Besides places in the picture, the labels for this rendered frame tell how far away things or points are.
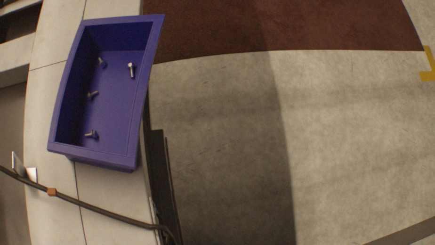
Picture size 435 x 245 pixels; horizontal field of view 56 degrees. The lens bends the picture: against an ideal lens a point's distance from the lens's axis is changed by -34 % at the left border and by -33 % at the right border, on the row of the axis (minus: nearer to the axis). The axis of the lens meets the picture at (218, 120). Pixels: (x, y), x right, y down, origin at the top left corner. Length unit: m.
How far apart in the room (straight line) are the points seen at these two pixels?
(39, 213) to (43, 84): 0.24
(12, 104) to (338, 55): 1.30
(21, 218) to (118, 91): 0.33
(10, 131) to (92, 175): 0.27
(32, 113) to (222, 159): 0.95
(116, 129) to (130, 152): 0.11
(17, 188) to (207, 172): 0.93
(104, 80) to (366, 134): 1.12
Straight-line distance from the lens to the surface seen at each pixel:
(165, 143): 1.27
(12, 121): 0.96
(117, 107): 0.81
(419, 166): 1.82
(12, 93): 1.00
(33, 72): 0.91
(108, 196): 0.77
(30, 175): 0.82
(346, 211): 1.66
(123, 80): 0.83
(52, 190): 0.75
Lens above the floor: 1.55
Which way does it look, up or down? 64 degrees down
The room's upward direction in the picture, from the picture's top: straight up
